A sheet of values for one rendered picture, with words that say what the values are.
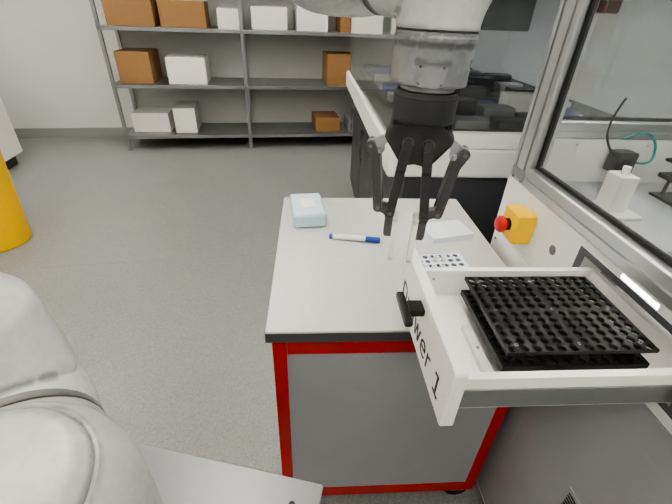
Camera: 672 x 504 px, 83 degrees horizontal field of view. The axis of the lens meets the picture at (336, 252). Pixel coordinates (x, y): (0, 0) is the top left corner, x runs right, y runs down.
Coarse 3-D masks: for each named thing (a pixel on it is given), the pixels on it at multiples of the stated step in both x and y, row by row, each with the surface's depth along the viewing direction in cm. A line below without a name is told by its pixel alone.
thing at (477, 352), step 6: (462, 324) 65; (468, 324) 65; (462, 330) 64; (468, 330) 63; (468, 336) 62; (474, 336) 62; (468, 342) 62; (474, 342) 61; (474, 348) 60; (480, 348) 60; (474, 354) 60; (480, 354) 59; (480, 360) 58; (486, 360) 58; (480, 366) 57; (486, 366) 57
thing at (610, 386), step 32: (448, 288) 72; (608, 288) 68; (448, 320) 67; (640, 320) 61; (480, 384) 50; (512, 384) 50; (544, 384) 51; (576, 384) 51; (608, 384) 51; (640, 384) 52
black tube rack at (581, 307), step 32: (512, 288) 65; (544, 288) 65; (576, 288) 66; (480, 320) 63; (512, 320) 58; (544, 320) 59; (576, 320) 63; (608, 320) 59; (544, 352) 53; (576, 352) 53; (608, 352) 54; (640, 352) 54
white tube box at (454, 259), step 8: (424, 256) 92; (432, 256) 93; (440, 256) 93; (448, 256) 93; (456, 256) 93; (424, 264) 89; (432, 264) 89; (448, 264) 89; (456, 264) 89; (464, 264) 89
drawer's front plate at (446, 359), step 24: (408, 264) 68; (408, 288) 68; (432, 288) 60; (432, 312) 55; (432, 336) 54; (432, 360) 54; (456, 360) 47; (432, 384) 54; (456, 384) 47; (456, 408) 49
